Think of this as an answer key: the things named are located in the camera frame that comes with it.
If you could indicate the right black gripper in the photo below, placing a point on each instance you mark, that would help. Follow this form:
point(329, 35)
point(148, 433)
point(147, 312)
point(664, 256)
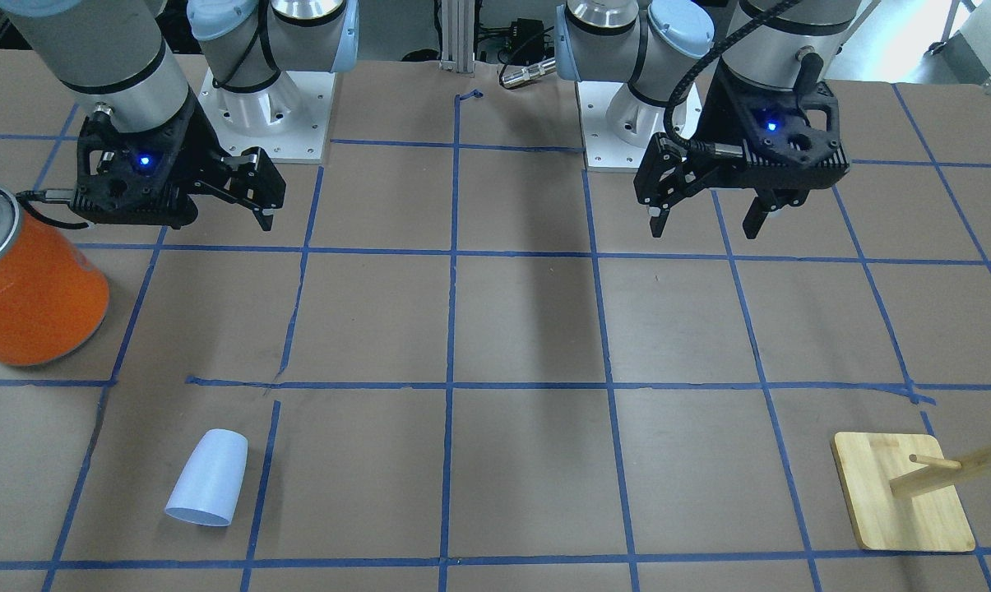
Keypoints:
point(196, 150)

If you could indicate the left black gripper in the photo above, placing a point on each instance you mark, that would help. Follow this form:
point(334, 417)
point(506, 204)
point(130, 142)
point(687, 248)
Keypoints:
point(724, 123)

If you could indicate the light blue plastic cup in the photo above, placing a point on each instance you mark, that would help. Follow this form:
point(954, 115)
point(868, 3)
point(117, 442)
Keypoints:
point(207, 490)

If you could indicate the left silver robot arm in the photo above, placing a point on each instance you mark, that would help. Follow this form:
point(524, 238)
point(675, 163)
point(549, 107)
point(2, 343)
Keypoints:
point(667, 53)

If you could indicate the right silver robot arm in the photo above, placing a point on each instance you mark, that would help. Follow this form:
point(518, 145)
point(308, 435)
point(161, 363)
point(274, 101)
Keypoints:
point(114, 53)

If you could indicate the silver metal connector plug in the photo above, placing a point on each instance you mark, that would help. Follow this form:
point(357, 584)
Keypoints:
point(528, 75)

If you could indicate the black power box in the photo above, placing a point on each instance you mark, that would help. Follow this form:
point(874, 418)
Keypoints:
point(522, 42)

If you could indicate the wooden mug tree stand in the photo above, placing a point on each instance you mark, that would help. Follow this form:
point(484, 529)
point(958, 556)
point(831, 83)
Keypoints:
point(900, 491)

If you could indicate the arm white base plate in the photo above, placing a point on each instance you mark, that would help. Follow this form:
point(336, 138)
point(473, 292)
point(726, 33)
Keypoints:
point(615, 125)
point(290, 120)

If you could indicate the aluminium frame post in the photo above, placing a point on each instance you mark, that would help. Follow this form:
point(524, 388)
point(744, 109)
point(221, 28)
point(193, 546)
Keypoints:
point(457, 36)

